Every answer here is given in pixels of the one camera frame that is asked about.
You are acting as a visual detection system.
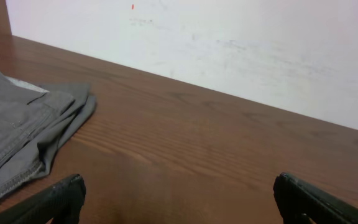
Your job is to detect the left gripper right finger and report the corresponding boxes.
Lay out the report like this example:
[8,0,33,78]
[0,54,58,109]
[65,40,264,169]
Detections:
[273,172,358,224]

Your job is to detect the folded grey trousers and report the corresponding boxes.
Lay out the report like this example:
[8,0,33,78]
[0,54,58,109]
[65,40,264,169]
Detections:
[0,72,96,202]

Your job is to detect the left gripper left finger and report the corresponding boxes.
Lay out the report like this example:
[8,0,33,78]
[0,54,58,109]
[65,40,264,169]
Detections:
[0,174,86,224]

